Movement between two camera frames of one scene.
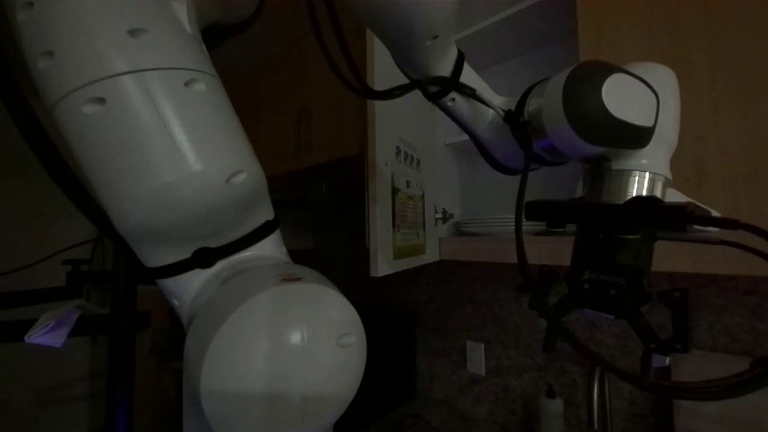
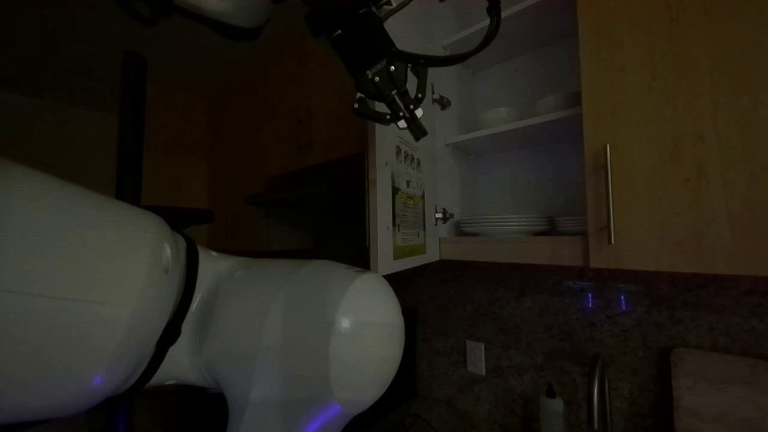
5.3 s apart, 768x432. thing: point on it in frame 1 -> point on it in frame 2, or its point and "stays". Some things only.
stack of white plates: x=506 y=224 stays
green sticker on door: x=408 y=224 stays
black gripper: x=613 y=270 -> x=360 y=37
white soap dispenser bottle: x=549 y=410 stays
